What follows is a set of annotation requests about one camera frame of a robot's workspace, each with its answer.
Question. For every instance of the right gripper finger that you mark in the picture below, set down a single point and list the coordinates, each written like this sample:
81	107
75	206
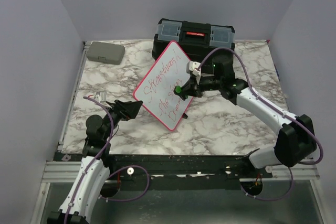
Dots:
192	93
191	84

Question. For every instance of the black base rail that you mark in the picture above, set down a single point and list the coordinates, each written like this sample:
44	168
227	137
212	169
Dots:
180	172

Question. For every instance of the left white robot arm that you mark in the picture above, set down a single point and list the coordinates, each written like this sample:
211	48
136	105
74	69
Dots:
94	167

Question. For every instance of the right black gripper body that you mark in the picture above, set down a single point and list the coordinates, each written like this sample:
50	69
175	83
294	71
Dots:
209	83

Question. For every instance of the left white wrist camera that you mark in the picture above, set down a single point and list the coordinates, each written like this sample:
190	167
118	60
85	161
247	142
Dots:
99	96

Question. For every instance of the green whiteboard eraser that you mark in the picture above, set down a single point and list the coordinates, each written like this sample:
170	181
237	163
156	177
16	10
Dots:
180	92

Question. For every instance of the aluminium frame rail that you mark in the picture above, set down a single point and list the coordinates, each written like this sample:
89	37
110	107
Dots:
60	172

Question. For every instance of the grey plastic case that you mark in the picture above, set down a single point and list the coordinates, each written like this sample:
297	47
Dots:
104	52

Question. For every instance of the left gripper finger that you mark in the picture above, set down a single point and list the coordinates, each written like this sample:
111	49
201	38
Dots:
126	106
132	114

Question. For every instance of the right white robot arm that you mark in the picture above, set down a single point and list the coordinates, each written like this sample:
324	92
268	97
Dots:
294	133

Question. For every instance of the black plastic toolbox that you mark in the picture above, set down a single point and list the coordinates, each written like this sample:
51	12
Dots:
195	39

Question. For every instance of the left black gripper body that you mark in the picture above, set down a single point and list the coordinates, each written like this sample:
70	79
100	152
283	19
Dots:
117	115

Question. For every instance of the pink framed whiteboard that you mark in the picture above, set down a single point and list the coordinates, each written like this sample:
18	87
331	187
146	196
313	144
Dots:
156	89

